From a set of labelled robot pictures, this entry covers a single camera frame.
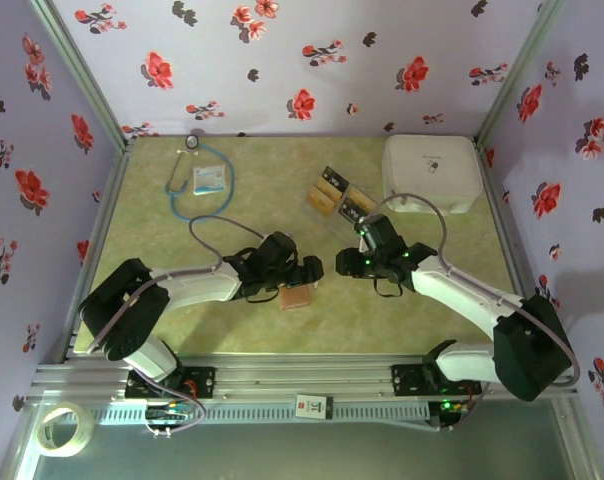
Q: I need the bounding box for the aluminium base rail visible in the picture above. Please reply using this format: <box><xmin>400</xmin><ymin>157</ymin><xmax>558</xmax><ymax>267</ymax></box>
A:
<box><xmin>29</xmin><ymin>354</ymin><xmax>578</xmax><ymax>401</ymax></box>

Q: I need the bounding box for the red white label card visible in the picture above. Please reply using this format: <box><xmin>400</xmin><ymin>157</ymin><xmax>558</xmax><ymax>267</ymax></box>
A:
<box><xmin>294</xmin><ymin>394</ymin><xmax>333</xmax><ymax>420</ymax></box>

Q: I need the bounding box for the blue stethoscope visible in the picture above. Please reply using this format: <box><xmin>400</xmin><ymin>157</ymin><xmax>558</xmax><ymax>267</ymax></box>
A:
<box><xmin>164</xmin><ymin>133</ymin><xmax>237</xmax><ymax>225</ymax></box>

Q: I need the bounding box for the left arm grey cable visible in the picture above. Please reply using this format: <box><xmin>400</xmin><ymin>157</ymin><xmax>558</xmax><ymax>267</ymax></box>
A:
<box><xmin>84</xmin><ymin>214</ymin><xmax>273</xmax><ymax>439</ymax></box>

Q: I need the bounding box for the white medicine case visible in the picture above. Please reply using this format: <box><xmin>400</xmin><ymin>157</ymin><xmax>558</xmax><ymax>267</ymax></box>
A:
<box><xmin>380</xmin><ymin>134</ymin><xmax>485</xmax><ymax>217</ymax></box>

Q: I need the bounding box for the black VIP card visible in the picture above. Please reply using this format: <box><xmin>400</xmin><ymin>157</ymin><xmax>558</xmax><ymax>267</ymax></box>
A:
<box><xmin>339</xmin><ymin>197</ymin><xmax>371</xmax><ymax>224</ymax></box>
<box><xmin>320</xmin><ymin>166</ymin><xmax>351</xmax><ymax>190</ymax></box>

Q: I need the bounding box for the clear acrylic card stand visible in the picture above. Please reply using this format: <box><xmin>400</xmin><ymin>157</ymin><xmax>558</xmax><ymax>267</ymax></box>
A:
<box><xmin>304</xmin><ymin>165</ymin><xmax>382</xmax><ymax>239</ymax></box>

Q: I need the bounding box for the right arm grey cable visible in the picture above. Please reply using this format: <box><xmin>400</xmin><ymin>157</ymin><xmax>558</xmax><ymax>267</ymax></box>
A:
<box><xmin>369</xmin><ymin>193</ymin><xmax>582</xmax><ymax>434</ymax></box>

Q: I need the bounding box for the white blue gauze packet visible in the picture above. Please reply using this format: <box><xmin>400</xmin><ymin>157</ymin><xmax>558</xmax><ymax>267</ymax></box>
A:
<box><xmin>191</xmin><ymin>166</ymin><xmax>227</xmax><ymax>196</ymax></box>

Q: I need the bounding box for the aluminium side rail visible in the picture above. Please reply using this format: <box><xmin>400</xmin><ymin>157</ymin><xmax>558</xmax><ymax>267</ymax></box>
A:
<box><xmin>474</xmin><ymin>142</ymin><xmax>548</xmax><ymax>357</ymax></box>
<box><xmin>61</xmin><ymin>142</ymin><xmax>133</xmax><ymax>361</ymax></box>

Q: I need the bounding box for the slotted grey cable duct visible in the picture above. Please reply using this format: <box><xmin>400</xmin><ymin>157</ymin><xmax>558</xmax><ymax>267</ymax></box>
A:
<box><xmin>89</xmin><ymin>402</ymin><xmax>431</xmax><ymax>424</ymax></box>

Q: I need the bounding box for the clear tape roll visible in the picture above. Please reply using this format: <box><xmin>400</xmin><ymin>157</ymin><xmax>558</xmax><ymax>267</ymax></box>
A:
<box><xmin>35</xmin><ymin>401</ymin><xmax>94</xmax><ymax>459</ymax></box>

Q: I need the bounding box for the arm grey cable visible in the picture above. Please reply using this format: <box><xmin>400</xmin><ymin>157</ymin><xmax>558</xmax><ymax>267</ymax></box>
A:
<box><xmin>369</xmin><ymin>193</ymin><xmax>582</xmax><ymax>434</ymax></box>
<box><xmin>84</xmin><ymin>214</ymin><xmax>273</xmax><ymax>439</ymax></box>

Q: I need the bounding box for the gold VIP card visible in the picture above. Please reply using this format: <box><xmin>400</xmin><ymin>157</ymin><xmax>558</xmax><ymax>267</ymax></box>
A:
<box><xmin>313</xmin><ymin>178</ymin><xmax>344</xmax><ymax>201</ymax></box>
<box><xmin>306</xmin><ymin>189</ymin><xmax>337</xmax><ymax>214</ymax></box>
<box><xmin>350</xmin><ymin>187</ymin><xmax>382</xmax><ymax>211</ymax></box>

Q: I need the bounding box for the aluminium corner post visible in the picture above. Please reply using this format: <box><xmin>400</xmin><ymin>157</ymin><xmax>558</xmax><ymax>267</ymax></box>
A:
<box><xmin>474</xmin><ymin>0</ymin><xmax>566</xmax><ymax>146</ymax></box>
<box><xmin>29</xmin><ymin>0</ymin><xmax>133</xmax><ymax>151</ymax></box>

